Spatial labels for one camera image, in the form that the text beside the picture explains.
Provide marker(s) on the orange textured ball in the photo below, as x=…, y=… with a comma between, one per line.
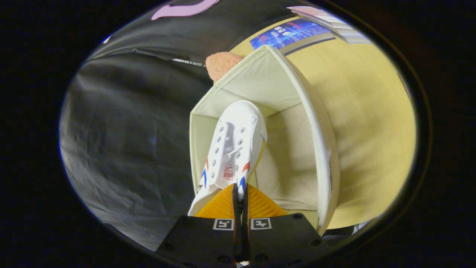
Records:
x=221, y=63

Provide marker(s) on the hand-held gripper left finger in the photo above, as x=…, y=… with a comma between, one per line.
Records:
x=208, y=238

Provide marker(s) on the beige fabric storage box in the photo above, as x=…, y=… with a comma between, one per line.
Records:
x=290, y=160

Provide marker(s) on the black backdrop cloth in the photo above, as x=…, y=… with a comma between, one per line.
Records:
x=130, y=130

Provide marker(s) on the white book green edge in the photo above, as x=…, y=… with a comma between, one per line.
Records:
x=340, y=26

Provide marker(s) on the white canvas shoe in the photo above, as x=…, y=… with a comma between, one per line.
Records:
x=238, y=134

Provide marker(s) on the pink cover book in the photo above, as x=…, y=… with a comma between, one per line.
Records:
x=308, y=11

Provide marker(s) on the grey cover book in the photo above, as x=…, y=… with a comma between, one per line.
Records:
x=359, y=39

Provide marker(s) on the pale blue cover book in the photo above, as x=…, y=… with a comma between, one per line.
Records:
x=351, y=33

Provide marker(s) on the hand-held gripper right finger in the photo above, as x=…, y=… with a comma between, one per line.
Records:
x=279, y=238

